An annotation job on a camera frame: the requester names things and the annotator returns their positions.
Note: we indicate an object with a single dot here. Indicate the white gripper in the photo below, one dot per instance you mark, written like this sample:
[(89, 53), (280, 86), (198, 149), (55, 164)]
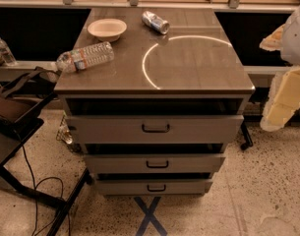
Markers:
[(295, 42)]

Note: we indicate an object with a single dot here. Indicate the grey drawer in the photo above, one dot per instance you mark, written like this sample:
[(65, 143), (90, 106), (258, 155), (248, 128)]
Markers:
[(154, 163), (197, 129), (153, 187)]

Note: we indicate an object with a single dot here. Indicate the grey drawer cabinet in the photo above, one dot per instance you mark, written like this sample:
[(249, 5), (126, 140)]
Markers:
[(192, 70)]

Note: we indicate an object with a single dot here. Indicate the crushed silver blue can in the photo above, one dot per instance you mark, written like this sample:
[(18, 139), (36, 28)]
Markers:
[(155, 22)]

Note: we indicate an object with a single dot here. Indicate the white paper bowl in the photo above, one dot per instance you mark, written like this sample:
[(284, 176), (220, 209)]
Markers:
[(107, 29)]

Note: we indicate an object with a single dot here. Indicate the clear plastic water bottle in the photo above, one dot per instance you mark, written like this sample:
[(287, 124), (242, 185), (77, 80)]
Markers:
[(79, 59)]

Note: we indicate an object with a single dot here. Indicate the black side table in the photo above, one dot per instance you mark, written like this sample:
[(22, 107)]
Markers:
[(9, 146)]

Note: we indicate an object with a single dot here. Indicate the small upright water bottle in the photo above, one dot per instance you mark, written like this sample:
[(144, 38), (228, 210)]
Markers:
[(6, 53)]

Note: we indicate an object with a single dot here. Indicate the wire basket with bottle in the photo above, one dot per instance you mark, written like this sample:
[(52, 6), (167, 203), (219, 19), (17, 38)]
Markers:
[(63, 135)]

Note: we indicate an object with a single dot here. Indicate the dark bag with straps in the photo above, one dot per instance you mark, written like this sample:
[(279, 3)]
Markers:
[(22, 99)]

